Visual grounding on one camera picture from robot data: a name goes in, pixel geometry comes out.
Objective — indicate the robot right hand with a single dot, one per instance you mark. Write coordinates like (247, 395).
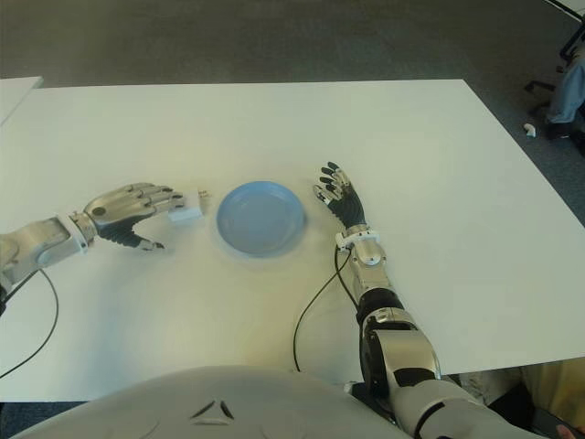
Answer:
(347, 206)

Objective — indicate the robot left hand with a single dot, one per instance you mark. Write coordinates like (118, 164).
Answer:
(119, 210)

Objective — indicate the white charger block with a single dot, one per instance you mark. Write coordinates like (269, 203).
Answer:
(185, 216)

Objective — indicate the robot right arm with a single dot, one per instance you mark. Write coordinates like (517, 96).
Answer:
(372, 274)

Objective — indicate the blue plate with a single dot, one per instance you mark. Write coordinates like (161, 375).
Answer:
(260, 217)

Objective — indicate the neighbouring white table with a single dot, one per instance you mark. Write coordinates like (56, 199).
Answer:
(13, 93)

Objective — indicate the small white floor object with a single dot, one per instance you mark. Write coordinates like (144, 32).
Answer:
(529, 129)

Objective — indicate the grey robot torso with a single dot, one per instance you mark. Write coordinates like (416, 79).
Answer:
(215, 411)

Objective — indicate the dark shoe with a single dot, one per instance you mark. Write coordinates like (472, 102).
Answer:
(558, 131)

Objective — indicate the person leg in jeans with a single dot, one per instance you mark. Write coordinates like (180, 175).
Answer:
(569, 93)

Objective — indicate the seated person yellow clothes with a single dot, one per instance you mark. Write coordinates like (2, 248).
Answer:
(553, 382)

